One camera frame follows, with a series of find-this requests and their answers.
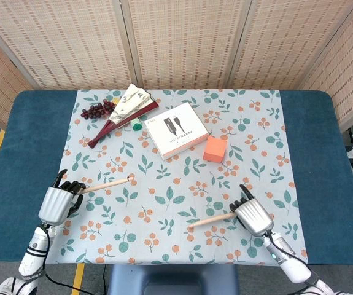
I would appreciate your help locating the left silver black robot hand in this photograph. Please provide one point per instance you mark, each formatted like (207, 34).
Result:
(58, 204)

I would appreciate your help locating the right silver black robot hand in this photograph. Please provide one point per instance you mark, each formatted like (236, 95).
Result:
(253, 216)

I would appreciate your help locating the wooden stick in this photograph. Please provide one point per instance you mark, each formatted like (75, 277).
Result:
(107, 185)
(212, 220)

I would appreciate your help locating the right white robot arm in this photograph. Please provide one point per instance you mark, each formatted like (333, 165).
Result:
(293, 264)

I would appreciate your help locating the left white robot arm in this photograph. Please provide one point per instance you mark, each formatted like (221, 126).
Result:
(30, 261)

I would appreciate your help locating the blue table cover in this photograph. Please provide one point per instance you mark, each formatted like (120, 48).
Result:
(22, 172)

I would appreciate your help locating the orange cube box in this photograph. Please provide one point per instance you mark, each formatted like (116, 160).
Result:
(215, 149)

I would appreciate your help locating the floral patterned tablecloth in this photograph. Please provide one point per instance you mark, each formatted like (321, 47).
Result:
(176, 184)

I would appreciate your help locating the bunch of dark red grapes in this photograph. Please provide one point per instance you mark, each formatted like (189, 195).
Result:
(98, 110)

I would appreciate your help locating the folding fan with dark ribs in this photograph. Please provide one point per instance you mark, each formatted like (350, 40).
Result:
(124, 113)

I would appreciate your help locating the small green cylinder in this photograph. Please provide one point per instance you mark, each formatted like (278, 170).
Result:
(136, 124)

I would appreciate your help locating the small yellow fruit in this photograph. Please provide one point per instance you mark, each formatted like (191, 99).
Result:
(115, 100)

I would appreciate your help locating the woven bamboo folding screen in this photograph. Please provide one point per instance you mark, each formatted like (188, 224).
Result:
(176, 43)

